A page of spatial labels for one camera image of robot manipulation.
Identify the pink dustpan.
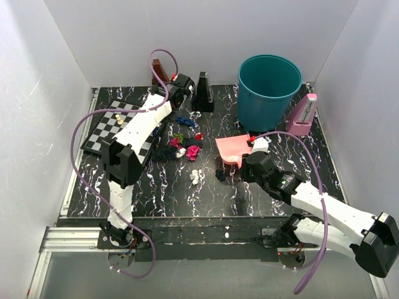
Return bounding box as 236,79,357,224
215,134,252,169

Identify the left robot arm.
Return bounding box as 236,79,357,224
100,74,195,249

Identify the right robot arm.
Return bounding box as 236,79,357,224
241,151,398,278

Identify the black metronome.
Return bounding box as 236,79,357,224
191,72,214,113

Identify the brown metronome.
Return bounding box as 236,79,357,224
151,59,170,85

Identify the blue paper scrap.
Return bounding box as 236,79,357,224
175,116,196,128

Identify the small black paper ball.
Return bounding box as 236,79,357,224
215,169,226,182

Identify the green paper scrap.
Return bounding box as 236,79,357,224
173,133,184,143

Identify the black paper scrap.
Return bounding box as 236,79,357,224
181,138,203,149

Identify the magenta paper scrap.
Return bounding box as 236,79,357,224
186,145,201,161
169,138,182,150

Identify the pink metronome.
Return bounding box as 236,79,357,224
286,93,317,136

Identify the white paper scrap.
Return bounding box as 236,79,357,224
190,169,203,186
176,148,186,159

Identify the dark grey paper scrap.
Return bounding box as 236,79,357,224
151,146,178,162

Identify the cream chess pawn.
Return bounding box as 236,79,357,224
116,115,123,125

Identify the chessboard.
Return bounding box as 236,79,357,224
81,112,165,167

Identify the teal plastic bin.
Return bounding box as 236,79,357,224
237,54,302,133

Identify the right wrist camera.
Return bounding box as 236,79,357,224
247,136,271,153

